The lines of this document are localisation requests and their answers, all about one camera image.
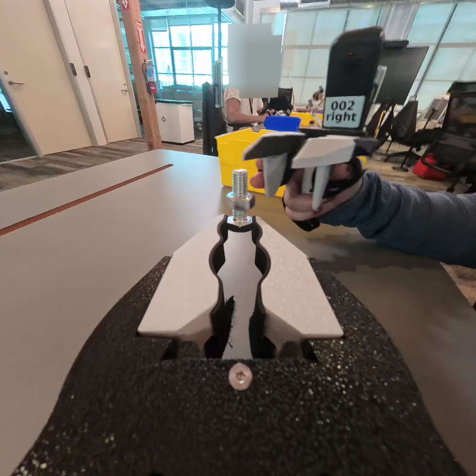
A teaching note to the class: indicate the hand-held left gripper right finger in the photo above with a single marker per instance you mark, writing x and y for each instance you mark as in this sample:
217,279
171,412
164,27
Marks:
297,293

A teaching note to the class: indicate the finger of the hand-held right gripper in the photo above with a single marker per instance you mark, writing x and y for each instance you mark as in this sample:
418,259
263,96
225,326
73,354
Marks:
275,145
323,150

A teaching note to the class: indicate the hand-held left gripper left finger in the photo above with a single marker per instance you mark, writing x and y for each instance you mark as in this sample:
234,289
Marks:
182,290

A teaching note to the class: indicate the silver steel bolt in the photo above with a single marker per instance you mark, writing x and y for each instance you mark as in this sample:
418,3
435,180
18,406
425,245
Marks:
240,182

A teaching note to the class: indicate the silver hex nut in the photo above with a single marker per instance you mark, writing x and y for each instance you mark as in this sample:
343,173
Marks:
240,203

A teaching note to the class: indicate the person's right forearm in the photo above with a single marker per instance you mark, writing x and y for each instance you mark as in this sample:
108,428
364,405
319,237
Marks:
409,223

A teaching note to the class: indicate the person's right hand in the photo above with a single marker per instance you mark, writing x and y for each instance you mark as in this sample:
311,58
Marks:
297,209

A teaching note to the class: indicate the blue plastic bin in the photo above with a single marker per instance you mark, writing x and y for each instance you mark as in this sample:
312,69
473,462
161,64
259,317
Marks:
281,123

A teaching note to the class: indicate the small yellow bin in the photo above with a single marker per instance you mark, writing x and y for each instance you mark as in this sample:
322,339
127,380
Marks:
306,118

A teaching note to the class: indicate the yellow plastic bin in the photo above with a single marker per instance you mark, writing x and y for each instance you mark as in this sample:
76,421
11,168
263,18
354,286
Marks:
238,156

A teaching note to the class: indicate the black square panel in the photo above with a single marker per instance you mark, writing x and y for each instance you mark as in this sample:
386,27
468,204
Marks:
403,74

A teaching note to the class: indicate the black monitor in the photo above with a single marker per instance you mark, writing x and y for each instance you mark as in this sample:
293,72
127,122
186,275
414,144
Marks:
212,111

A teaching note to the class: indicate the black office chair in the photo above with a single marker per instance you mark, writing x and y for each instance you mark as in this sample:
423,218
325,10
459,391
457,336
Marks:
403,122
459,126

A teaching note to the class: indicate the white recycling bin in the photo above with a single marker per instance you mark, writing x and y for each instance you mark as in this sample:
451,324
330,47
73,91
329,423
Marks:
174,121

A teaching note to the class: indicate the red bag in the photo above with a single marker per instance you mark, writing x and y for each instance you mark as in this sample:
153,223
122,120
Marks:
433,167

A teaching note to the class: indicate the red fire extinguisher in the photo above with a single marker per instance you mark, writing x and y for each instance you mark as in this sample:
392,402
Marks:
150,78

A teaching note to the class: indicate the wooden pillar with red signs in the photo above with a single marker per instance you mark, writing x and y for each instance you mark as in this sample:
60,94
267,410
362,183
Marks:
139,55

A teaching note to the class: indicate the white door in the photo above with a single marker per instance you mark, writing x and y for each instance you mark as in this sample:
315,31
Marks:
37,74
108,81

